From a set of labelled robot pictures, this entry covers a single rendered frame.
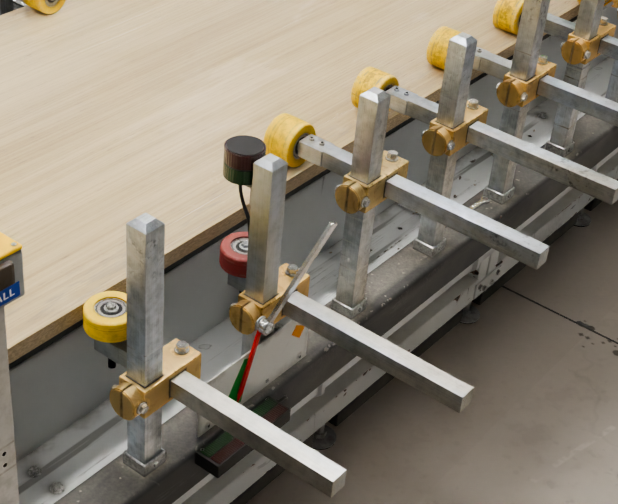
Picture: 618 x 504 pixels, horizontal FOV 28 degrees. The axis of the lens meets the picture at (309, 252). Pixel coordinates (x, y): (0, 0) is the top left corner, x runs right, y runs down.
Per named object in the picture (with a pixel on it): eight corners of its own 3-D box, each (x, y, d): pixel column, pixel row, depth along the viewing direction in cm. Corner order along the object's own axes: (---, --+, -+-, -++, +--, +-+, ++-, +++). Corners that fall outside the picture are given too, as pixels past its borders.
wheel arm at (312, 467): (345, 489, 165) (348, 466, 163) (329, 503, 163) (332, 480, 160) (110, 342, 185) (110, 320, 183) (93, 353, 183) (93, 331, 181)
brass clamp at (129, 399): (203, 381, 180) (205, 354, 178) (137, 429, 171) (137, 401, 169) (172, 361, 183) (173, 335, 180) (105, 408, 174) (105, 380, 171)
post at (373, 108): (359, 333, 220) (391, 90, 192) (347, 342, 217) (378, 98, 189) (343, 324, 221) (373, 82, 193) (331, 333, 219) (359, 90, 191)
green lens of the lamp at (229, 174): (272, 174, 181) (273, 161, 180) (245, 190, 177) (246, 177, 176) (241, 158, 184) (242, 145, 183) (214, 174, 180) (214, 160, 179)
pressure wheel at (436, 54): (468, 26, 243) (446, 57, 241) (474, 51, 250) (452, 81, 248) (442, 16, 246) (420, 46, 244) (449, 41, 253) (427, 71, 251)
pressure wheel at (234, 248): (277, 301, 200) (282, 242, 194) (245, 324, 195) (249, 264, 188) (239, 280, 204) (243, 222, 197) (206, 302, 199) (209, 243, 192)
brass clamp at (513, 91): (554, 88, 241) (560, 65, 238) (519, 112, 232) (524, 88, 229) (527, 77, 244) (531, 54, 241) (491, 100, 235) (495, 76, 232)
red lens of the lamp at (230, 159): (273, 159, 180) (274, 146, 178) (246, 175, 176) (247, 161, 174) (242, 143, 183) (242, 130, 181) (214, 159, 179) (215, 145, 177)
